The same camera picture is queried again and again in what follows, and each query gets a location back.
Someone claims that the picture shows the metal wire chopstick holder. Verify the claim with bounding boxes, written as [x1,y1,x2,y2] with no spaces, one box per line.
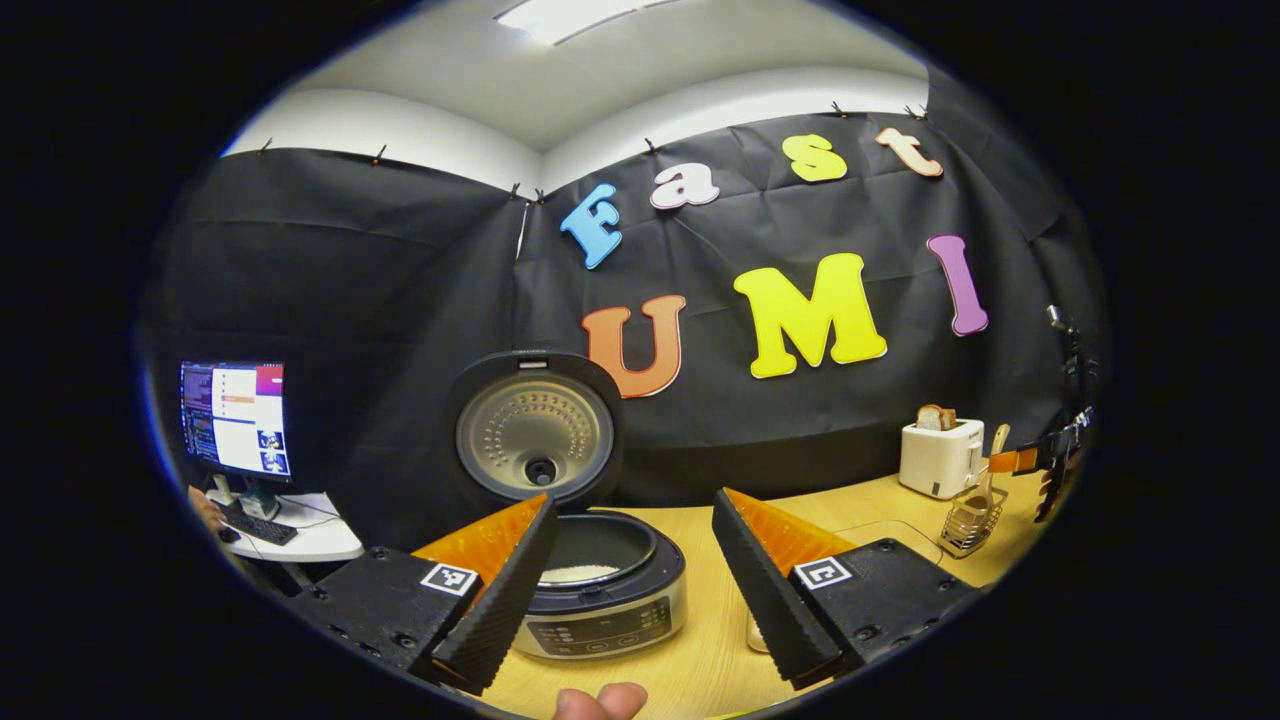
[938,485,1009,559]

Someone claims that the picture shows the wooden spoon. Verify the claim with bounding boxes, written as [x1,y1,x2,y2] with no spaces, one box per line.
[965,424,1012,541]

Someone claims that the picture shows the computer monitor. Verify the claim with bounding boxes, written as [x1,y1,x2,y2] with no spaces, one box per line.
[180,360,293,486]

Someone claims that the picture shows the clear plastic rice container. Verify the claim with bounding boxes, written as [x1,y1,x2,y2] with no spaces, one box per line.
[745,518,944,656]

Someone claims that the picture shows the black backdrop cloth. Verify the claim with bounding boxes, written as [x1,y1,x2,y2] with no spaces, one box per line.
[140,65,1106,561]

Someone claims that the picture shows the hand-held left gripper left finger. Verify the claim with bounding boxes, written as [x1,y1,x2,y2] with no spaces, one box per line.
[283,492,559,698]

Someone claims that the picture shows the white side desk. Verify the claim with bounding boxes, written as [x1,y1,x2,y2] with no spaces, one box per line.
[205,490,366,563]

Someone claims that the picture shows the ceiling light panel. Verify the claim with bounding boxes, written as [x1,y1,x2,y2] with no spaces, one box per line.
[495,0,681,46]

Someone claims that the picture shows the black and silver rice cooker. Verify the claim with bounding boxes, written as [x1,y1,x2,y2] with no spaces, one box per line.
[445,350,689,661]

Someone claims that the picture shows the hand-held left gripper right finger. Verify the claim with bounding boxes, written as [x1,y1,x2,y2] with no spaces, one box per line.
[711,488,981,693]

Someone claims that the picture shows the white toaster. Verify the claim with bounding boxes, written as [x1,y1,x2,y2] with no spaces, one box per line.
[898,418,986,499]

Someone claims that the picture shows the black keyboard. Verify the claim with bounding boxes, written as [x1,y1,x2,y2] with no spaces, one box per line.
[215,500,299,546]

